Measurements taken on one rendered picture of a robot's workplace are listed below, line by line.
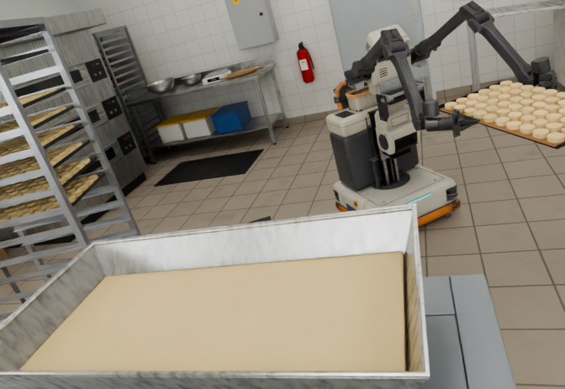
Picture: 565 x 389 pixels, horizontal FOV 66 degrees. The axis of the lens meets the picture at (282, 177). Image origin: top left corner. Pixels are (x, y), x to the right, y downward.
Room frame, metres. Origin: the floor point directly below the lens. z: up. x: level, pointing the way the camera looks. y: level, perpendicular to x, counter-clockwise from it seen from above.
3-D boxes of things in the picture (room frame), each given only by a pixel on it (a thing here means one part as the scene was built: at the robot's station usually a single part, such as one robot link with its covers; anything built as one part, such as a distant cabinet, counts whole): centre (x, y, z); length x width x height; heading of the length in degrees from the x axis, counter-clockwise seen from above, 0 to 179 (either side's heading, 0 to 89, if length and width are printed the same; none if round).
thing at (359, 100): (2.87, -0.69, 0.87); 0.23 x 0.15 x 0.11; 105
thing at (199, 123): (5.90, 0.84, 0.36); 0.46 x 0.38 x 0.26; 158
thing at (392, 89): (2.47, -0.79, 0.93); 0.28 x 0.16 x 0.22; 105
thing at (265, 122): (5.84, 0.70, 0.49); 1.90 x 0.72 x 0.98; 68
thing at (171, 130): (6.04, 1.21, 0.36); 0.46 x 0.38 x 0.26; 157
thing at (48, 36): (2.20, 0.85, 0.97); 0.03 x 0.03 x 1.70; 83
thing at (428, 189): (2.76, -0.71, 0.16); 0.67 x 0.64 x 0.25; 15
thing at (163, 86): (6.03, 1.22, 0.95); 0.39 x 0.39 x 0.14
